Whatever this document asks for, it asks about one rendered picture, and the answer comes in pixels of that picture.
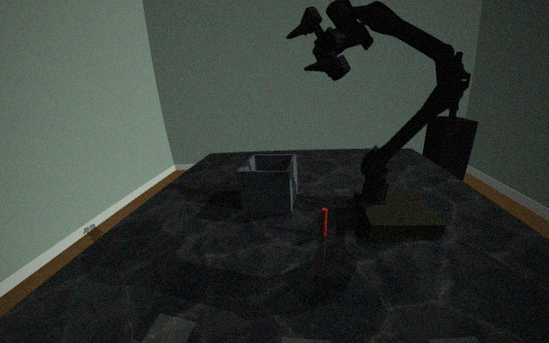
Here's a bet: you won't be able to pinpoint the red peg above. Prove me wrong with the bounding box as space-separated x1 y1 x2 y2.
320 208 327 236

